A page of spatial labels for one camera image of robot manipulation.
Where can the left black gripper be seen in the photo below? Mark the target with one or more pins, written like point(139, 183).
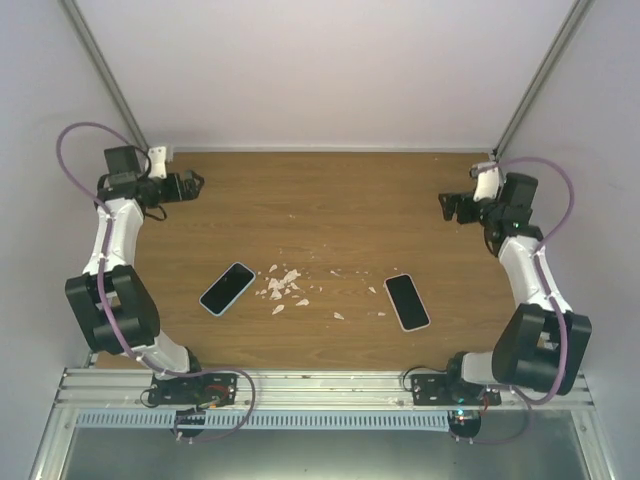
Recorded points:
point(191, 192)

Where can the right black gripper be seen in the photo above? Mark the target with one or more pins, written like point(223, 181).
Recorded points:
point(448, 209)

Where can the light blue phone case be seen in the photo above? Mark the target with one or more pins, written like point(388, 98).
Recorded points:
point(218, 312)

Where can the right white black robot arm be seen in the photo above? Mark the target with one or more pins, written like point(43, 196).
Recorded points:
point(544, 342)

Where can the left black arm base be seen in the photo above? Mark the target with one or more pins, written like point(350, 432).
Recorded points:
point(209, 390)

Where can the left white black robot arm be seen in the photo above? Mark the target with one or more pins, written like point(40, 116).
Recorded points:
point(114, 310)

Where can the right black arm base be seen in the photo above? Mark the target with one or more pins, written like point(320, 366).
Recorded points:
point(438, 388)

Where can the smartphone in pink case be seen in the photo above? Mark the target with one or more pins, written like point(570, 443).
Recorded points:
point(407, 303)

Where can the white debris pile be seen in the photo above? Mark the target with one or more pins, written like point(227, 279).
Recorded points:
point(282, 287)

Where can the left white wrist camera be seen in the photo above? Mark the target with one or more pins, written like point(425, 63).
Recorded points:
point(160, 156)

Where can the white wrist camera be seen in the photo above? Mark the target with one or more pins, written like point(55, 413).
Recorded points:
point(160, 156)
point(488, 181)

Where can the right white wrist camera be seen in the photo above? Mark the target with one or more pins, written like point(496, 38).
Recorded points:
point(488, 181)

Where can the left aluminium frame post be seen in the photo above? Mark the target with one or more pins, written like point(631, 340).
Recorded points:
point(82, 30)

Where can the aluminium frame post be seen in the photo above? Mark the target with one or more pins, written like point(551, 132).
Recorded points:
point(82, 30)
point(562, 39)

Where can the right aluminium frame post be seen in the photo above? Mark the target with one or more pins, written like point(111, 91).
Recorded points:
point(562, 39)

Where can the aluminium mounting rail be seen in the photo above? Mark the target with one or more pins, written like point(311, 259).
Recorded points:
point(276, 390)

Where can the grey slotted cable duct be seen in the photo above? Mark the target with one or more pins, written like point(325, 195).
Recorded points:
point(283, 420)

